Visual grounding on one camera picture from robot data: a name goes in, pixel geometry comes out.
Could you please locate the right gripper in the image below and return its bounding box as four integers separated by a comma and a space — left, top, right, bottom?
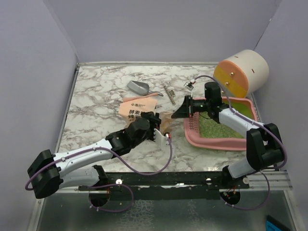
172, 95, 211, 118

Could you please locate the metal bag sealing clip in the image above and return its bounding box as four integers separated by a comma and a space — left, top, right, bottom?
163, 85, 176, 105

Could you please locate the cat litter bag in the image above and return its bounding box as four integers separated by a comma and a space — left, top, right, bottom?
118, 93, 174, 133

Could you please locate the grey metal litter scoop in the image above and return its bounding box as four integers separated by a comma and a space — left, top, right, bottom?
127, 80, 164, 97

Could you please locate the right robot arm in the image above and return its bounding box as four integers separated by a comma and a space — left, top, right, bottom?
171, 82, 286, 188

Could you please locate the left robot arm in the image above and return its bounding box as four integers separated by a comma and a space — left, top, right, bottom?
25, 112, 161, 199

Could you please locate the pink litter box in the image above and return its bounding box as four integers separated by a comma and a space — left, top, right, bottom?
183, 97, 257, 151

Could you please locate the cylindrical drawer cabinet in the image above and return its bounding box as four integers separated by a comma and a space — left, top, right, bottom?
213, 50, 270, 98

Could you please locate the black base bar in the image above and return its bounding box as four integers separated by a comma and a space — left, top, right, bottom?
79, 165, 251, 201

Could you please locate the blue object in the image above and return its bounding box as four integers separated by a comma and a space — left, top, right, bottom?
265, 215, 291, 231

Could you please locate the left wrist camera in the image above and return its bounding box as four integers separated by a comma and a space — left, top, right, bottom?
154, 128, 171, 147

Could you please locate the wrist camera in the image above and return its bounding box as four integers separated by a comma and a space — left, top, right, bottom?
154, 128, 171, 147
184, 79, 196, 97

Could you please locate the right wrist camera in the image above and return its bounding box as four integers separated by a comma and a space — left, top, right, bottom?
184, 79, 196, 97

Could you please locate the aluminium frame rail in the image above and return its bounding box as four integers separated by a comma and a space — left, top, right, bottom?
38, 169, 293, 193

